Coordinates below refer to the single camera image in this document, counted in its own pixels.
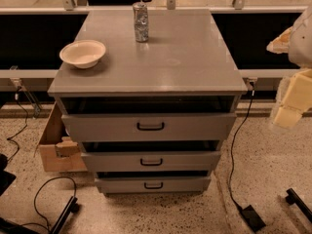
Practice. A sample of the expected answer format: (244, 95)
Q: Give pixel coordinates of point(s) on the grey middle drawer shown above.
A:
(151, 161)

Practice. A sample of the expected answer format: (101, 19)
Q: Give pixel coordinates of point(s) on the black right stand leg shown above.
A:
(293, 199)

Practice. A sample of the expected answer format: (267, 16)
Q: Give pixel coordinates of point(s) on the white bowl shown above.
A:
(83, 53)

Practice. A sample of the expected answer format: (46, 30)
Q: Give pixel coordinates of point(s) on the grey bottom drawer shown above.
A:
(152, 184)

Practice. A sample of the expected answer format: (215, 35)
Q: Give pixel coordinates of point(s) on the black stand leg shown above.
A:
(71, 207)
(293, 199)

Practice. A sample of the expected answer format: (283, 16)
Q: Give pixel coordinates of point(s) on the grey drawer cabinet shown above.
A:
(182, 68)

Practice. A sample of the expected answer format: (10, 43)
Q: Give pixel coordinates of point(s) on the cardboard box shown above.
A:
(57, 151)

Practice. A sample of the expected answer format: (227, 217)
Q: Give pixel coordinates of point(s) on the black object left edge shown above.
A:
(6, 178)

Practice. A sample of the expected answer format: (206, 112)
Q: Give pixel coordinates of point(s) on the grey top drawer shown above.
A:
(149, 127)

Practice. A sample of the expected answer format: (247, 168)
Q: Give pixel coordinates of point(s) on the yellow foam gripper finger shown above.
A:
(280, 45)
(296, 100)

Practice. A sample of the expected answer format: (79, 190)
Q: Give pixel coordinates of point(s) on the black power adapter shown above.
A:
(252, 218)

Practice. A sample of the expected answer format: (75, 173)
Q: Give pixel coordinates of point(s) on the black left stand leg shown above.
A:
(71, 207)

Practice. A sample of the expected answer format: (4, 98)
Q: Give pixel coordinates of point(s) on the grey drawer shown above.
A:
(149, 127)
(151, 161)
(152, 184)

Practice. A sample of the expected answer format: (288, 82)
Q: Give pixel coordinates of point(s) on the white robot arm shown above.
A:
(300, 53)

